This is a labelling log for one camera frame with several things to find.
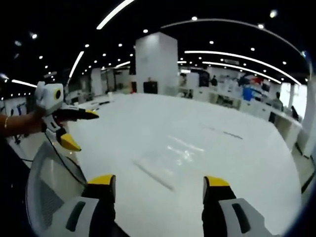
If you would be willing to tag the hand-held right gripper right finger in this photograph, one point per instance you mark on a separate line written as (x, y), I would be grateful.
(234, 218)

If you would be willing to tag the black cabinet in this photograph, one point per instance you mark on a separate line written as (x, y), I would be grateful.
(150, 88)

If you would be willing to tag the blue container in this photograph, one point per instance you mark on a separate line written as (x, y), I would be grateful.
(247, 93)

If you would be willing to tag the dark thin strip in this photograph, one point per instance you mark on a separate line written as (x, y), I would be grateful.
(227, 133)

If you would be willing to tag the long white counter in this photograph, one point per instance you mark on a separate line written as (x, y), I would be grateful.
(259, 111)

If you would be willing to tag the person's dark clothing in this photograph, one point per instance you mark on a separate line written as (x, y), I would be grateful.
(12, 197)

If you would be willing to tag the white square pillar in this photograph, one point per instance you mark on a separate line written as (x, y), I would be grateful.
(156, 64)

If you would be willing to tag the white office chair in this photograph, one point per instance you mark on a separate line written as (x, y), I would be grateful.
(51, 187)

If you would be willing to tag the person's left hand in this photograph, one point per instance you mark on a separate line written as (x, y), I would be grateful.
(29, 123)

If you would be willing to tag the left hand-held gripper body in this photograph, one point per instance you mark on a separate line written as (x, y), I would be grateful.
(49, 95)

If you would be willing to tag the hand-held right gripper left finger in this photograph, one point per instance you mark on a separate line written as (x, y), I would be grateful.
(79, 217)

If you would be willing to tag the clear resealable bag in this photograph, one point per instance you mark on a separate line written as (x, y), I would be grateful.
(170, 163)

